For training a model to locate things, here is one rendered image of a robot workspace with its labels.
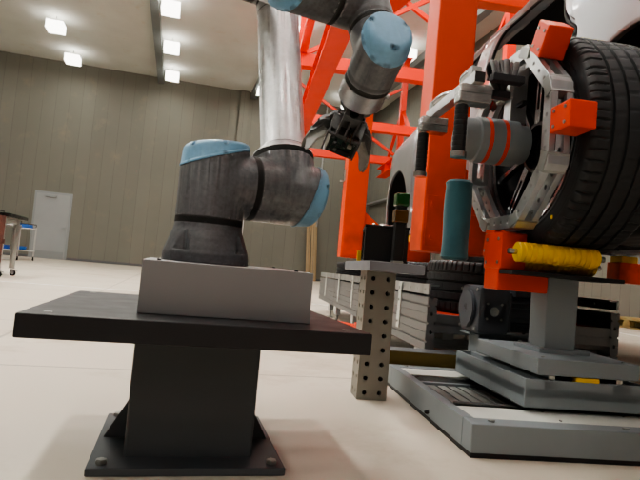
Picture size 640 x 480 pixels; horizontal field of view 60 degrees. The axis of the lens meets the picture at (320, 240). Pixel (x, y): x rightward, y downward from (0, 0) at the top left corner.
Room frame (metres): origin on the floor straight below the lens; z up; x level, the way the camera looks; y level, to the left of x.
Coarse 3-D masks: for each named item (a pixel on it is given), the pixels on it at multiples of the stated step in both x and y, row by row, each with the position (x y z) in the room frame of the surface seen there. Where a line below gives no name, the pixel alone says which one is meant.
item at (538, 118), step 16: (528, 80) 1.77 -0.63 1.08; (528, 96) 1.84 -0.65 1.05; (528, 112) 1.79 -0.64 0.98; (528, 160) 1.77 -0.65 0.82; (496, 176) 1.94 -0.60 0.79; (512, 176) 1.94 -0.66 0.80; (528, 176) 1.76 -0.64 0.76; (496, 192) 1.92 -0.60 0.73; (512, 192) 1.92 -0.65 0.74; (512, 208) 1.83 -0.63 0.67
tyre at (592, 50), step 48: (576, 48) 1.48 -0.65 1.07; (624, 48) 1.51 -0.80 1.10; (576, 96) 1.46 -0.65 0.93; (624, 96) 1.40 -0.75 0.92; (576, 144) 1.45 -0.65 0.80; (624, 144) 1.40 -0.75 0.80; (576, 192) 1.44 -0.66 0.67; (624, 192) 1.44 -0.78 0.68; (528, 240) 1.67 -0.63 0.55; (576, 240) 1.57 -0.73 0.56; (624, 240) 1.57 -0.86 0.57
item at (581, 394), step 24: (456, 360) 1.99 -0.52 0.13; (480, 360) 1.80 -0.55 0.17; (480, 384) 1.78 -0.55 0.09; (504, 384) 1.62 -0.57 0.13; (528, 384) 1.51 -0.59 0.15; (552, 384) 1.51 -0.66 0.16; (576, 384) 1.52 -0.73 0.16; (600, 384) 1.53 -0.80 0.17; (624, 384) 1.56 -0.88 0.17; (552, 408) 1.51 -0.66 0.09; (576, 408) 1.52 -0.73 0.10; (600, 408) 1.53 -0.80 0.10; (624, 408) 1.54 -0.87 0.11
